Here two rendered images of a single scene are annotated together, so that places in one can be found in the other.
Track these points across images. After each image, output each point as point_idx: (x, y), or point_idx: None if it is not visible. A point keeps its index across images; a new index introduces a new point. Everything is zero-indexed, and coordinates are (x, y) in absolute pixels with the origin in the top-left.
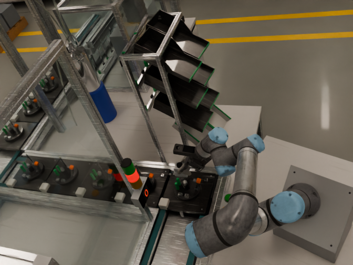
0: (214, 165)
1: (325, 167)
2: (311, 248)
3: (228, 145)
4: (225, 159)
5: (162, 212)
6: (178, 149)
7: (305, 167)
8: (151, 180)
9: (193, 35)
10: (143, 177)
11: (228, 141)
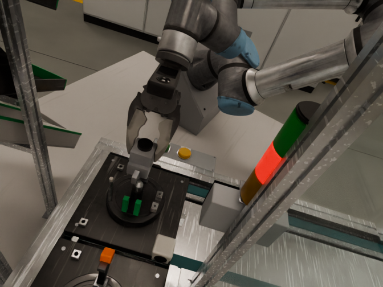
0: (55, 177)
1: (116, 77)
2: (218, 109)
3: (16, 150)
4: (235, 17)
5: (175, 261)
6: (170, 80)
7: (110, 89)
8: (109, 266)
9: None
10: (216, 191)
11: (5, 148)
